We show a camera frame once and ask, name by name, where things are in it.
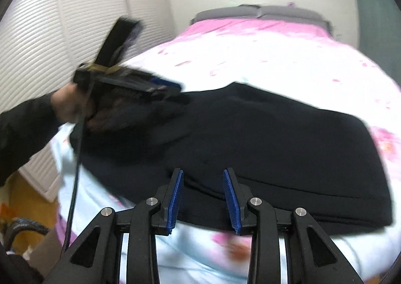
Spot wide green curtain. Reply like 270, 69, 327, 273
347, 0, 401, 63

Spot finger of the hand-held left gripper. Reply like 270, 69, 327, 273
93, 17, 143, 67
98, 66, 183, 101

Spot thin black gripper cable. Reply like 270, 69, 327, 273
61, 90, 93, 255

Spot person's left hand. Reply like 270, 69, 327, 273
51, 83, 129, 133

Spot black pants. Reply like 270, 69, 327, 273
69, 82, 394, 236

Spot person's left forearm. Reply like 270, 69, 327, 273
0, 93, 64, 189

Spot grey padded headboard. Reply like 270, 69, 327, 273
190, 5, 333, 34

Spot white louvered wardrobe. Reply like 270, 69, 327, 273
0, 0, 176, 202

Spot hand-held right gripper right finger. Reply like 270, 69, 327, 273
222, 169, 366, 284

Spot bed with pink floral duvet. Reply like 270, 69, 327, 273
50, 18, 401, 284

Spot braided black cable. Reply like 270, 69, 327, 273
3, 218, 51, 245

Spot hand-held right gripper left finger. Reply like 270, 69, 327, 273
42, 169, 184, 284

